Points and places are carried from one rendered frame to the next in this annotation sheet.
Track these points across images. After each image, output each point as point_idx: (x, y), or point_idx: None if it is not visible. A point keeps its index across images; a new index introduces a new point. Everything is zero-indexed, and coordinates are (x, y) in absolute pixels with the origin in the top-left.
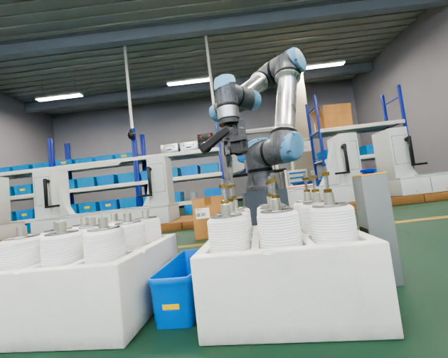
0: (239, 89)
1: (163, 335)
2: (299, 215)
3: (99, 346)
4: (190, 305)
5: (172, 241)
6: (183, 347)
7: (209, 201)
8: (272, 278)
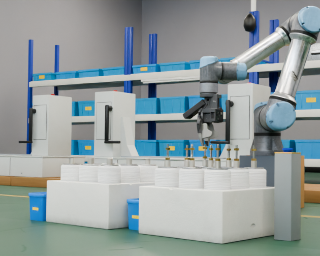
0: (218, 68)
1: (128, 230)
2: None
3: (98, 226)
4: None
5: None
6: (131, 232)
7: None
8: (171, 202)
